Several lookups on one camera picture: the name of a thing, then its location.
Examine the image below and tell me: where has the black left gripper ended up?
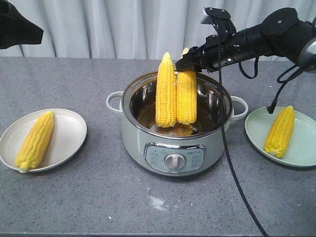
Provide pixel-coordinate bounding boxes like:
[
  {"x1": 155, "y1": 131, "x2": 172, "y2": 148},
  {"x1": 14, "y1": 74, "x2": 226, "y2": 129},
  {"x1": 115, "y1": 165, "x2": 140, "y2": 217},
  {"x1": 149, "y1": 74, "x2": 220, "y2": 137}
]
[{"x1": 0, "y1": 0, "x2": 44, "y2": 49}]

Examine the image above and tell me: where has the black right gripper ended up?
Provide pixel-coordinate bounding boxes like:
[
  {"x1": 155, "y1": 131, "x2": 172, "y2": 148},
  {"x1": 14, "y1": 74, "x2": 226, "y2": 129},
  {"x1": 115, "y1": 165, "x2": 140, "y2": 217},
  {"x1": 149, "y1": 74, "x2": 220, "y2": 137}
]
[{"x1": 175, "y1": 31, "x2": 266, "y2": 72}]

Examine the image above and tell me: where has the yellow corn cob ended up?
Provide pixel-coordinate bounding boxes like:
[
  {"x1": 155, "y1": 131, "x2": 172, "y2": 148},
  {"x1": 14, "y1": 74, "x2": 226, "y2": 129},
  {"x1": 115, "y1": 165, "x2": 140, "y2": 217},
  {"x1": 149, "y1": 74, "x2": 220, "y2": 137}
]
[
  {"x1": 176, "y1": 47, "x2": 198, "y2": 125},
  {"x1": 156, "y1": 52, "x2": 176, "y2": 127},
  {"x1": 15, "y1": 111, "x2": 54, "y2": 173},
  {"x1": 264, "y1": 106, "x2": 295, "y2": 158}
]

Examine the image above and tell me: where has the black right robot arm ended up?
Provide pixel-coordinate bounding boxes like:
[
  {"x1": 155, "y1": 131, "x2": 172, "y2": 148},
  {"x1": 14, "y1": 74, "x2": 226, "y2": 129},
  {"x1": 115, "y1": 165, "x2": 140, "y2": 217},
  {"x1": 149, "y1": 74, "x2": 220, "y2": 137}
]
[{"x1": 175, "y1": 7, "x2": 316, "y2": 73}]

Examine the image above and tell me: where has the grey pleated curtain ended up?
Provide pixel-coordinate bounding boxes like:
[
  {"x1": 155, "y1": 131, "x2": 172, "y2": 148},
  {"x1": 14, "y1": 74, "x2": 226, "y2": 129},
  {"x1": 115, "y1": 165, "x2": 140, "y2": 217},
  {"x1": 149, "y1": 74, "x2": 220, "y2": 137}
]
[{"x1": 0, "y1": 0, "x2": 316, "y2": 59}]

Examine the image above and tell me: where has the green electric cooking pot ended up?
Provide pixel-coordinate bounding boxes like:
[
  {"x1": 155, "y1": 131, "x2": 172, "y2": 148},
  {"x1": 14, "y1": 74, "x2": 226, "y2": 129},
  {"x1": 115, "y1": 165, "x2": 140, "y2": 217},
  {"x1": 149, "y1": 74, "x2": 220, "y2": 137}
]
[{"x1": 106, "y1": 72, "x2": 248, "y2": 176}]

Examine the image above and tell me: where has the white round plate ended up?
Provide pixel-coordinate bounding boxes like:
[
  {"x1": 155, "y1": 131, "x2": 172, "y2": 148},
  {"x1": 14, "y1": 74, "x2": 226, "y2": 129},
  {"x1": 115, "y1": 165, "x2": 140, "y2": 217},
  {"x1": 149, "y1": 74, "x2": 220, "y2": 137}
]
[{"x1": 0, "y1": 109, "x2": 87, "y2": 172}]

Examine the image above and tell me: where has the green round plate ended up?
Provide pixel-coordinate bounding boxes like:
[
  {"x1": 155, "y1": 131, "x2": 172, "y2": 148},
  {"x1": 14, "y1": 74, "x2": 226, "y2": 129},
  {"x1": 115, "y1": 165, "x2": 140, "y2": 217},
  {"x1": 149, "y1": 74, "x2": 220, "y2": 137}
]
[{"x1": 245, "y1": 107, "x2": 316, "y2": 168}]

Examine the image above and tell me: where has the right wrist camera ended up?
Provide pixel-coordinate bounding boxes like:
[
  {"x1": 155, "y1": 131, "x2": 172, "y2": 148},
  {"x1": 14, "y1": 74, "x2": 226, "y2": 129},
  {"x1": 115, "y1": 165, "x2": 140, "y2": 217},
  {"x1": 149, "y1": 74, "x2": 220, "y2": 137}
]
[{"x1": 200, "y1": 7, "x2": 237, "y2": 36}]

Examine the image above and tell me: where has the black cable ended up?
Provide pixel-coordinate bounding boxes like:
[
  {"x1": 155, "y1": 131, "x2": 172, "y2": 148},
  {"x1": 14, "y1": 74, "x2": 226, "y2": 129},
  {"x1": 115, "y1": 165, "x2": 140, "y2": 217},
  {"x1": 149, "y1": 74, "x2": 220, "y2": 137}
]
[{"x1": 217, "y1": 34, "x2": 269, "y2": 237}]

